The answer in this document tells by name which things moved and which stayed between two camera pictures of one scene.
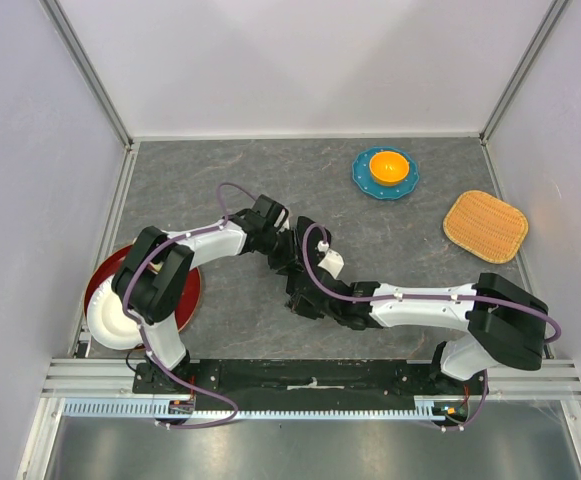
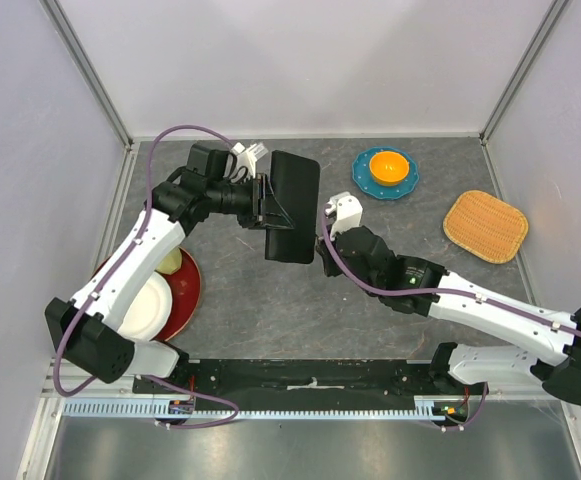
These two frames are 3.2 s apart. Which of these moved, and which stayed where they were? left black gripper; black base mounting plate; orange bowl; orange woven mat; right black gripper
Moved: left black gripper; right black gripper
Stayed: black base mounting plate; orange bowl; orange woven mat
